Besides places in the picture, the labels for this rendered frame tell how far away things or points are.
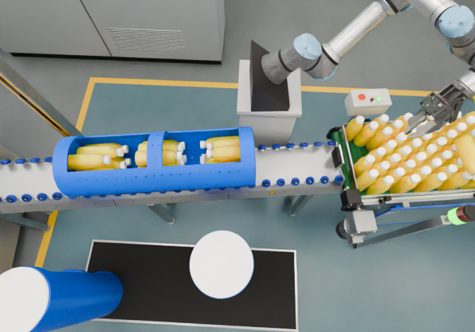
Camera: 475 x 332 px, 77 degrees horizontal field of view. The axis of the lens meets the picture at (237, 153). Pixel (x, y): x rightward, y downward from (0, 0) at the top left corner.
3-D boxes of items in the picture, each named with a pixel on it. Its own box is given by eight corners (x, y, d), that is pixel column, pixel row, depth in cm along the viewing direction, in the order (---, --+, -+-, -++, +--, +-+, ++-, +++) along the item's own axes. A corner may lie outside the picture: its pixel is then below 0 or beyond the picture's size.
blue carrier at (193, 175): (86, 148, 160) (56, 126, 133) (249, 139, 162) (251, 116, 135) (80, 201, 150) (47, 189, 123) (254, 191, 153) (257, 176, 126)
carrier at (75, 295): (131, 292, 206) (106, 262, 213) (63, 300, 125) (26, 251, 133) (97, 327, 198) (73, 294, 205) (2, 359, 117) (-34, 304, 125)
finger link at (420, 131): (402, 133, 100) (425, 113, 96) (408, 138, 104) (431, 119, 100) (408, 139, 98) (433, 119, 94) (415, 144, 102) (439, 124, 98)
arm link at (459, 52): (461, 16, 92) (490, 33, 85) (469, 34, 99) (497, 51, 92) (437, 37, 95) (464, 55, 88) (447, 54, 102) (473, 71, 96)
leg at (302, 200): (288, 209, 244) (304, 187, 186) (295, 209, 244) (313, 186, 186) (289, 216, 241) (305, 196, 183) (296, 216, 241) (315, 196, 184)
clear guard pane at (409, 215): (355, 225, 193) (391, 208, 149) (473, 217, 195) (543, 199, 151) (355, 226, 193) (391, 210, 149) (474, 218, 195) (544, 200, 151)
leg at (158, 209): (167, 217, 241) (145, 197, 183) (174, 216, 241) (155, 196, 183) (167, 224, 239) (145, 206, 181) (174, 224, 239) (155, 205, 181)
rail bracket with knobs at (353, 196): (338, 191, 157) (344, 185, 147) (351, 190, 157) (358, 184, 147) (341, 210, 153) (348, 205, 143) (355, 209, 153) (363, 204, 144)
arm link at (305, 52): (279, 42, 133) (304, 24, 124) (297, 56, 142) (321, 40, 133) (281, 63, 129) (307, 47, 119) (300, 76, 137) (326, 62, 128)
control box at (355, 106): (343, 100, 167) (350, 90, 157) (379, 98, 167) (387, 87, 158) (347, 116, 163) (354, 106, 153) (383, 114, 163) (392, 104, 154)
